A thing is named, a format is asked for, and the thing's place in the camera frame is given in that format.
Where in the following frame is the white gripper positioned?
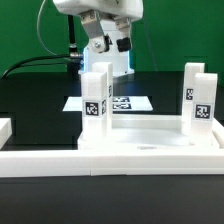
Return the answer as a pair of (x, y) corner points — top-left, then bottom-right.
(53, 0), (143, 53)

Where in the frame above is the white desk top panel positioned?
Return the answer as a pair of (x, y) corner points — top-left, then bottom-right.
(78, 115), (224, 176)

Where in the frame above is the fiducial marker sheet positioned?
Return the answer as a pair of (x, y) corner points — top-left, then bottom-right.
(63, 96), (153, 112)

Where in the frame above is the white block at left edge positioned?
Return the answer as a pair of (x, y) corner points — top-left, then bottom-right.
(0, 118), (12, 150)

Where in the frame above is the grey thin cable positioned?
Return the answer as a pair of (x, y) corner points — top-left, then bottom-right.
(34, 0), (73, 58)

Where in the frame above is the black cable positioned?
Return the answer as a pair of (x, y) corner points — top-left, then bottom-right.
(0, 53), (84, 81)

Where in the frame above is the white L-shaped fixture wall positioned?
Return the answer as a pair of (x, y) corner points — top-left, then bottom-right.
(0, 150), (91, 178)

